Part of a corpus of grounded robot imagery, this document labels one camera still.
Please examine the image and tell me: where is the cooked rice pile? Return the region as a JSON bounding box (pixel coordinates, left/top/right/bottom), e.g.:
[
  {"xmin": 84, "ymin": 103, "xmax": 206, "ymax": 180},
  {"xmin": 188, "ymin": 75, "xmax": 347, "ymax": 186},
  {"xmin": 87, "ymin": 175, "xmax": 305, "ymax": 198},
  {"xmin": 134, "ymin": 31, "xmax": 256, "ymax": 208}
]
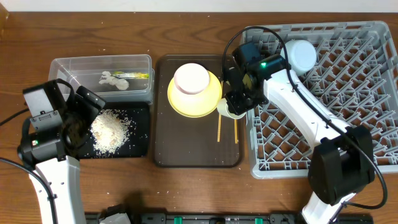
[{"xmin": 90, "ymin": 110, "xmax": 134, "ymax": 156}]

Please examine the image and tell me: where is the small white green cup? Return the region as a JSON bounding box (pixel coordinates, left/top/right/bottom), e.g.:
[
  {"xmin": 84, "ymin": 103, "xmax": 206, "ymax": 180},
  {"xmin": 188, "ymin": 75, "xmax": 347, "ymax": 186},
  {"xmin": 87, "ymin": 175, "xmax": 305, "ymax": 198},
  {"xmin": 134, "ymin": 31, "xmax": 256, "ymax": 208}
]
[{"xmin": 217, "ymin": 98, "xmax": 246, "ymax": 119}]

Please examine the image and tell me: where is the light blue bowl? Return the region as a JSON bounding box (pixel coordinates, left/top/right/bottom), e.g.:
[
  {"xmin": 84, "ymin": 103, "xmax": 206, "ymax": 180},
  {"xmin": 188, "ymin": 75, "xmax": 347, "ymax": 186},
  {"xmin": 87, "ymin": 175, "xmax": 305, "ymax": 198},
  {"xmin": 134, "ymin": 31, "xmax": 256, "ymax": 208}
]
[{"xmin": 285, "ymin": 40, "xmax": 317, "ymax": 76}]

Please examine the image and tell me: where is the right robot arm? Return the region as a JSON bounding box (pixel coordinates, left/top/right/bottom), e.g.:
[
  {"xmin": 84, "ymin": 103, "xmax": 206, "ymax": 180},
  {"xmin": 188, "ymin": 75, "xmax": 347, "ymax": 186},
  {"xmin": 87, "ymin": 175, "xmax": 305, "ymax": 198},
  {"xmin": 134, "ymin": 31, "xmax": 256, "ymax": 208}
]
[{"xmin": 224, "ymin": 40, "xmax": 377, "ymax": 223}]

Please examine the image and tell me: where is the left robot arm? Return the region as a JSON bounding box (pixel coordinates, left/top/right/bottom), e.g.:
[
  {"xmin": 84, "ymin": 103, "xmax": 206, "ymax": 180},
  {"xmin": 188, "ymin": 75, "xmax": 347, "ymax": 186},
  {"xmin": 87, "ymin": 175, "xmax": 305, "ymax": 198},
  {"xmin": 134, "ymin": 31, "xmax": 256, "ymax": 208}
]
[{"xmin": 18, "ymin": 80, "xmax": 106, "ymax": 224}]

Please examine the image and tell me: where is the clear plastic waste bin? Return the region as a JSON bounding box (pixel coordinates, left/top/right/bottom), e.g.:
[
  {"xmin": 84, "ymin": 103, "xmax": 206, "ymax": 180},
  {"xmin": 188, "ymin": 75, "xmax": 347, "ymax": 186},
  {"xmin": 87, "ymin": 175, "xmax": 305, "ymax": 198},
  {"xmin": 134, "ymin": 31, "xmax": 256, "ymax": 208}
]
[{"xmin": 49, "ymin": 54, "xmax": 155, "ymax": 104}]

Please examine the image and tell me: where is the grey dishwasher rack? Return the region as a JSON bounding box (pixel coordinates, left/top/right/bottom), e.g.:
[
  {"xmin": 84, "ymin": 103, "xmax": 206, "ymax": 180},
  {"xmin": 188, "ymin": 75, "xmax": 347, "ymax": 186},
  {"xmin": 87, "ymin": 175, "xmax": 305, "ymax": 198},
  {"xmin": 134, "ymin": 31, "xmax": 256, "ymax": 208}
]
[{"xmin": 242, "ymin": 21, "xmax": 397, "ymax": 179}]

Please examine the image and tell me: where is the crumpled white tissue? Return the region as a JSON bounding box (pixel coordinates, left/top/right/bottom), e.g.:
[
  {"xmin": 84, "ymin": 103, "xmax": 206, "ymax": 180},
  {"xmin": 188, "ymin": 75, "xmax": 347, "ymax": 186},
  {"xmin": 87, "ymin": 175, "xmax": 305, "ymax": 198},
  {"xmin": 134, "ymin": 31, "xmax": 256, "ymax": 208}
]
[{"xmin": 99, "ymin": 71, "xmax": 129, "ymax": 91}]

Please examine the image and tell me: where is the right wooden chopstick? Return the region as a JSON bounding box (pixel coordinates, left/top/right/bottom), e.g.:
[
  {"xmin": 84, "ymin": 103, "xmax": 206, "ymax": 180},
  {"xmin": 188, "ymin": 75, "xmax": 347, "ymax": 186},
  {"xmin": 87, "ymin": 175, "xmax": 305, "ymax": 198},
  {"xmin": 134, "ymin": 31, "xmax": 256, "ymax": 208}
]
[{"xmin": 234, "ymin": 119, "xmax": 239, "ymax": 144}]

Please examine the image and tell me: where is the wooden chopstick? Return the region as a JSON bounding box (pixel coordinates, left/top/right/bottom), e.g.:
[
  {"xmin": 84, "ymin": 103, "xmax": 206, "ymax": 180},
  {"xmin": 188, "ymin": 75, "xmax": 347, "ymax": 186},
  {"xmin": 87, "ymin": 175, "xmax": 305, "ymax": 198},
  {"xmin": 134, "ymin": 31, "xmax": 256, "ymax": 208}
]
[
  {"xmin": 217, "ymin": 114, "xmax": 222, "ymax": 142},
  {"xmin": 234, "ymin": 119, "xmax": 239, "ymax": 144}
]

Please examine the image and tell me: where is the left wooden chopstick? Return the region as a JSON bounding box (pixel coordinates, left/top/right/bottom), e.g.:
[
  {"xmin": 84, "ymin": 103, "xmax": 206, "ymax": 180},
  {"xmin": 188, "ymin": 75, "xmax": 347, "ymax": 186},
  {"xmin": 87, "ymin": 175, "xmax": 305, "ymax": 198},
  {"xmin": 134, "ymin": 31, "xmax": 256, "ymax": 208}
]
[{"xmin": 217, "ymin": 114, "xmax": 222, "ymax": 142}]

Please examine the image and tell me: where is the green yellow wrapper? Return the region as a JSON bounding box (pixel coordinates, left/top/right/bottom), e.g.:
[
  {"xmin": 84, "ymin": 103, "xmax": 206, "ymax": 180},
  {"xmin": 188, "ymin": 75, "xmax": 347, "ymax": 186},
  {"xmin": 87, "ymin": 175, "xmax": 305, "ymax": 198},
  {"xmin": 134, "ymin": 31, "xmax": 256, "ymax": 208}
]
[{"xmin": 111, "ymin": 72, "xmax": 149, "ymax": 79}]

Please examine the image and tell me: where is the pink bowl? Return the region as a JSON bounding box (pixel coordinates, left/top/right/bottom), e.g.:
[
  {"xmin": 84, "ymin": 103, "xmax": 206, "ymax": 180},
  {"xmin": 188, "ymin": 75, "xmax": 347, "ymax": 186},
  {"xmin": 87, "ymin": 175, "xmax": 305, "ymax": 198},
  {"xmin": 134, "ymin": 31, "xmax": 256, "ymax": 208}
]
[{"xmin": 174, "ymin": 63, "xmax": 210, "ymax": 95}]

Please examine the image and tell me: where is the yellow plate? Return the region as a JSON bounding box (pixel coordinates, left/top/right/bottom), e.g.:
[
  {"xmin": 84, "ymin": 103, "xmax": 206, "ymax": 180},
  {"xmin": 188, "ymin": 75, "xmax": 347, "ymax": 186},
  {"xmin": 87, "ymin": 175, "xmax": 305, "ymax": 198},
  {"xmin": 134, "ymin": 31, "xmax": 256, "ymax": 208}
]
[{"xmin": 167, "ymin": 71, "xmax": 223, "ymax": 118}]

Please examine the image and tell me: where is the dark brown serving tray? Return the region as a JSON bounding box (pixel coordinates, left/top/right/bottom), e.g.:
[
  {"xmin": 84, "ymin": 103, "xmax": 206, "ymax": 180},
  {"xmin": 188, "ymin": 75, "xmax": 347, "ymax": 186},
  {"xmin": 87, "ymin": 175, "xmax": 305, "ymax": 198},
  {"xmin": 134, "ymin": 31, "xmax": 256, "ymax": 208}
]
[{"xmin": 151, "ymin": 55, "xmax": 246, "ymax": 168}]

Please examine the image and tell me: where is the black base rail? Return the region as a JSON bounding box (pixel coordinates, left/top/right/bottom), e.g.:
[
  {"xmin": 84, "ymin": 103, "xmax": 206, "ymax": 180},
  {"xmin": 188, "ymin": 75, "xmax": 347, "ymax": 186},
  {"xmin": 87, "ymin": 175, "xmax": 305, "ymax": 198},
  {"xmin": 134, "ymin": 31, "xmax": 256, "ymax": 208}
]
[{"xmin": 85, "ymin": 205, "xmax": 374, "ymax": 224}]

